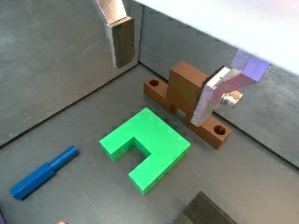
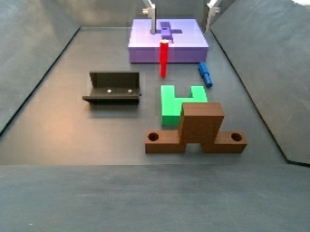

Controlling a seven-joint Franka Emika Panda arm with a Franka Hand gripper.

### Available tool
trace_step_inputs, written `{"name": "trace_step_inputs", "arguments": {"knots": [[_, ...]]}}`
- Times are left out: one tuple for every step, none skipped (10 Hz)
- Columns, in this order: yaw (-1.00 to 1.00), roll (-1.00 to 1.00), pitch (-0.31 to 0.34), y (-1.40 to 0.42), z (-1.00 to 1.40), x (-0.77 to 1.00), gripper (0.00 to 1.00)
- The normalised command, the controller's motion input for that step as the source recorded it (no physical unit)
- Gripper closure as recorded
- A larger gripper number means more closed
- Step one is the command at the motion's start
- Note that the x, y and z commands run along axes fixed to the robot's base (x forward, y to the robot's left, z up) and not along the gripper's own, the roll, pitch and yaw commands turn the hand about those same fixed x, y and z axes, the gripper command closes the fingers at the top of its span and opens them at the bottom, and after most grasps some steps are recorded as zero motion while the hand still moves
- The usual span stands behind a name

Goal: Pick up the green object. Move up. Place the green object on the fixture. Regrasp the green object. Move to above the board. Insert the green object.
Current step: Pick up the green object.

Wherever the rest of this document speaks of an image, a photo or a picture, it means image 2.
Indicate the black angle bracket fixture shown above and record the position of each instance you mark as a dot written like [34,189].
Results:
[114,87]

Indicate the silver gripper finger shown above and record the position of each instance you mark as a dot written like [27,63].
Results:
[213,10]
[150,11]

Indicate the brown T-shaped block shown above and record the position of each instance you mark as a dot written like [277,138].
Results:
[200,127]

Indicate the green U-shaped block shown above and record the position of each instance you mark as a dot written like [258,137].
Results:
[172,103]

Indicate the blue cylindrical peg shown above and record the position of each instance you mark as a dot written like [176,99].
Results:
[205,75]

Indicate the red cylindrical peg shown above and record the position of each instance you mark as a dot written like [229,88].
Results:
[164,56]

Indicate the purple board with cross slot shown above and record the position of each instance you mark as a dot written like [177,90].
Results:
[188,45]

